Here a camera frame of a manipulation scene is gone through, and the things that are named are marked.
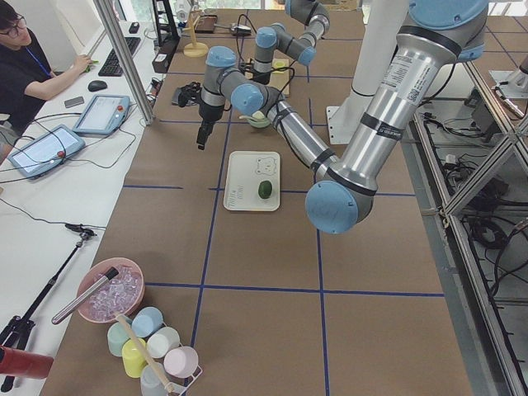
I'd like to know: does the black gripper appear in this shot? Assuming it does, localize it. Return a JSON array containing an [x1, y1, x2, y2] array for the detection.
[[252, 70, 272, 84], [196, 102, 224, 150]]

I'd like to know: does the white ceramic spoon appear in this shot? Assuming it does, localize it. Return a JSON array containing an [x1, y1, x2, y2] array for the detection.
[[239, 115, 259, 123]]

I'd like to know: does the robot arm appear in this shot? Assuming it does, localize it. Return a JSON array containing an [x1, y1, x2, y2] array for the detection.
[[196, 1, 488, 233], [252, 0, 330, 84]]

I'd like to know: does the green ceramic bowl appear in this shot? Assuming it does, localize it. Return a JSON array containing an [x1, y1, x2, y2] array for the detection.
[[248, 111, 271, 129]]

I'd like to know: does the pink bowl with ice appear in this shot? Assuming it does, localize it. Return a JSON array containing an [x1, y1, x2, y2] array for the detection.
[[78, 257, 145, 323]]

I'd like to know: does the wooden cutting board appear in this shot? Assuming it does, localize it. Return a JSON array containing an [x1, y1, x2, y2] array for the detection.
[[245, 58, 291, 97]]

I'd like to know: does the grey folded cloth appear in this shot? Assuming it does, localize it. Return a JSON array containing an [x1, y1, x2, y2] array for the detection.
[[172, 87, 198, 107]]

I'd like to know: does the metal scoop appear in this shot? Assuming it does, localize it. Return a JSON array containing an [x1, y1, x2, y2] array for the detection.
[[214, 23, 252, 37]]

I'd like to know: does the white bear tray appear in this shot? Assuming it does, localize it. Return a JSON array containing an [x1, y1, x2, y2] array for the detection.
[[224, 150, 281, 212]]

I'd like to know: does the wooden mug tree stand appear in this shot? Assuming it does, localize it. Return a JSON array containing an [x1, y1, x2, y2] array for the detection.
[[183, 10, 209, 58]]

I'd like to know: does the green avocado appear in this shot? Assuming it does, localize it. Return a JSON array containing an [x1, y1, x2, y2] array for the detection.
[[257, 180, 273, 200]]

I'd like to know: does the black box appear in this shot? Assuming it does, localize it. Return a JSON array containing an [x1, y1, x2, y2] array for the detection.
[[152, 40, 179, 73]]

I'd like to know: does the blue teach pendant far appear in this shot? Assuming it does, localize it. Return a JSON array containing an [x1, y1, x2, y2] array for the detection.
[[73, 94, 131, 136]]

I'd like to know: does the blue teach pendant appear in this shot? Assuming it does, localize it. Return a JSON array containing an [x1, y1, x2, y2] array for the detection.
[[7, 125, 86, 178], [73, 94, 131, 136]]

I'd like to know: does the black keyboard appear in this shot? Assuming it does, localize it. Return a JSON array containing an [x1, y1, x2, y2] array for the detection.
[[97, 36, 142, 78]]

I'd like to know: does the black computer mouse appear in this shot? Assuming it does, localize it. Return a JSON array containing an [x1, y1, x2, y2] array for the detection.
[[87, 80, 108, 92]]

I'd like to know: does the grey smartphone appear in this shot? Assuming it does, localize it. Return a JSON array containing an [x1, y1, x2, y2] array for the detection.
[[64, 96, 84, 108]]

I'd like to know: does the blue teach pendant near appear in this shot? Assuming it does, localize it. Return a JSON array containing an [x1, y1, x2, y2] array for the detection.
[[7, 125, 86, 178]]

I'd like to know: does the metal cylinder tool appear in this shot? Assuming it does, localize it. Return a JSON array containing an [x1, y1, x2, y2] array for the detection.
[[51, 266, 119, 325]]

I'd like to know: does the seated person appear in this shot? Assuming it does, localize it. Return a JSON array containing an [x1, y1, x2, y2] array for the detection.
[[1, 1, 92, 134]]

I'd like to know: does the blue cup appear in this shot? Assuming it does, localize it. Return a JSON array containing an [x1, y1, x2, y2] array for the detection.
[[131, 306, 163, 337]]

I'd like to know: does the white cup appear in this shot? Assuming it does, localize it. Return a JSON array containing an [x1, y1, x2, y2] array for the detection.
[[147, 327, 181, 359]]

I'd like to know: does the green cup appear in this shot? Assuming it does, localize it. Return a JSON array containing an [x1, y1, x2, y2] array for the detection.
[[106, 323, 130, 357]]

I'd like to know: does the pink cup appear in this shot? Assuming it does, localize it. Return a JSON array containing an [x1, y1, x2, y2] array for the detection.
[[163, 346, 199, 378]]

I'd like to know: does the yellow cup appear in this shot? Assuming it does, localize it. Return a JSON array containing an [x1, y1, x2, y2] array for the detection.
[[121, 339, 148, 379]]

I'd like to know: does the grey cup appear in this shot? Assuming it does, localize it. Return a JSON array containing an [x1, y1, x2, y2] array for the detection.
[[140, 365, 167, 396]]

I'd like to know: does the black tripod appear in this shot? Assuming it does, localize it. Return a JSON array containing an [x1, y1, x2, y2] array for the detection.
[[0, 223, 98, 393]]

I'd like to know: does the red bottle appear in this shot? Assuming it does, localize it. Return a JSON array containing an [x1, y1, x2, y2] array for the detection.
[[1, 346, 54, 380]]

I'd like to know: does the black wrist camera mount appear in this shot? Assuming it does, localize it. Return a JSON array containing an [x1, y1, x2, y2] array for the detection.
[[172, 82, 201, 108], [238, 59, 254, 74]]

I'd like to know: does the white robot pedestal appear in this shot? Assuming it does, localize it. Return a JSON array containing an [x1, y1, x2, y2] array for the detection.
[[327, 0, 408, 144]]

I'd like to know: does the aluminium frame post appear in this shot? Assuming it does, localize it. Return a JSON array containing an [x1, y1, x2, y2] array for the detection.
[[93, 0, 154, 125]]

